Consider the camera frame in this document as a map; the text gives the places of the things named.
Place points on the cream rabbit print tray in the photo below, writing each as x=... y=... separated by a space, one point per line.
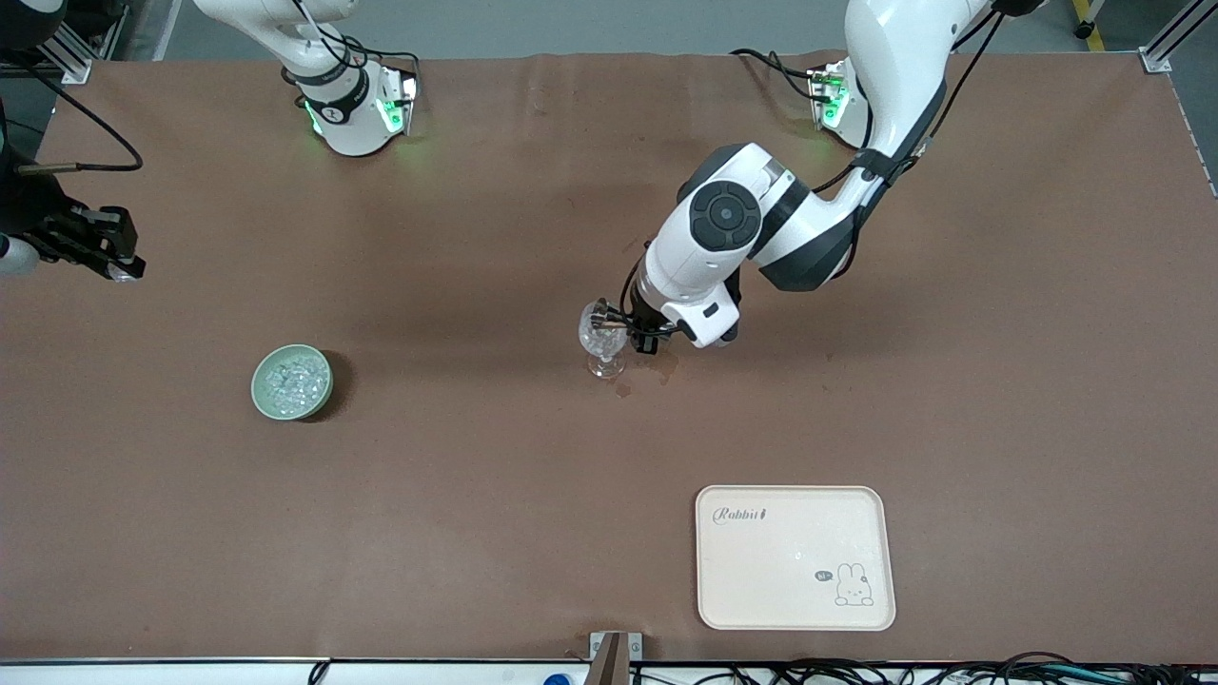
x=790 y=571

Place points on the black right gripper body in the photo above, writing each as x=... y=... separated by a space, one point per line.
x=34 y=211

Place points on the single clear ice cube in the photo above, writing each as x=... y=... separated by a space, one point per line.
x=122 y=275

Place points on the grey metal table bracket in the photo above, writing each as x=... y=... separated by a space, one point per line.
x=636 y=647

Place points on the pile of clear ice cubes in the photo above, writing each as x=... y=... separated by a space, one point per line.
x=295 y=382

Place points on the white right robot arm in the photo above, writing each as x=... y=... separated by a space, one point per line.
x=347 y=124

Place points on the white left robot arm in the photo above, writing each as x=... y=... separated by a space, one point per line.
x=704 y=247

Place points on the aluminium frame profile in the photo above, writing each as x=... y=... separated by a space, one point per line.
x=71 y=62
x=1156 y=59

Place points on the clear wine glass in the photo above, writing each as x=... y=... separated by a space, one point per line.
x=604 y=366

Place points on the pale green ceramic bowl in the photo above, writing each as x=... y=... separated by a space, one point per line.
x=259 y=390

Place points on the blue cap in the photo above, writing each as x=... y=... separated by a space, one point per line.
x=558 y=679

